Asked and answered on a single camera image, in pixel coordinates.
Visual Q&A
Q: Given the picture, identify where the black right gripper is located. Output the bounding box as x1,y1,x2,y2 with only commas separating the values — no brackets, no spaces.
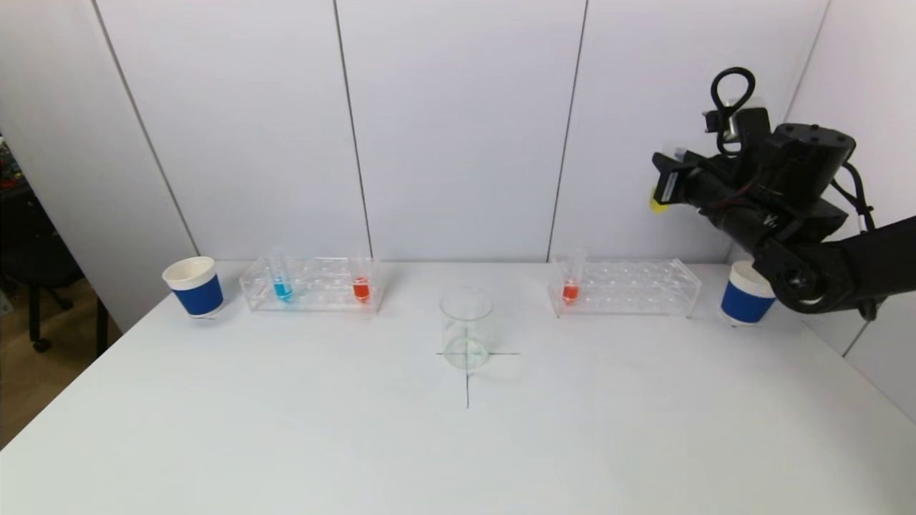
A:
649,152,739,227

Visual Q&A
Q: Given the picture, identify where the test tube with blue liquid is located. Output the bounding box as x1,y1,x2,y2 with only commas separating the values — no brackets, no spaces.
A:
271,250,295,304

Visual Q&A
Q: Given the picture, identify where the black looped camera cable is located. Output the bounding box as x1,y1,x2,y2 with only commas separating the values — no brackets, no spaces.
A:
710,67,756,155

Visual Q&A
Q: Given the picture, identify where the test tube with red liquid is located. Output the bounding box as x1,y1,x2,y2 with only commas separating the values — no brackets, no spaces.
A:
562,249,587,306
351,252,372,305

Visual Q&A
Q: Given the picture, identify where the black office chair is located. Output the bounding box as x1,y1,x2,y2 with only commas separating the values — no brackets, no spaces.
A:
0,190,87,355

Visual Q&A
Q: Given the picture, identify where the test tube with yellow pigment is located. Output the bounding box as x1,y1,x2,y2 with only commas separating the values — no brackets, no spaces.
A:
648,145,689,214

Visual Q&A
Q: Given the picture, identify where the blue white paper cup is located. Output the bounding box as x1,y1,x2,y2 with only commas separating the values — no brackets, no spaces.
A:
162,256,225,320
718,261,778,328

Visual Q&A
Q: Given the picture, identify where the clear glass beaker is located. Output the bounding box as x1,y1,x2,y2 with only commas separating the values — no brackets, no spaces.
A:
439,288,494,371

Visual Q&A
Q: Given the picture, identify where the clear acrylic test tube rack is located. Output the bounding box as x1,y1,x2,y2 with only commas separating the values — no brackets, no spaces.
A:
240,257,385,315
547,259,701,319

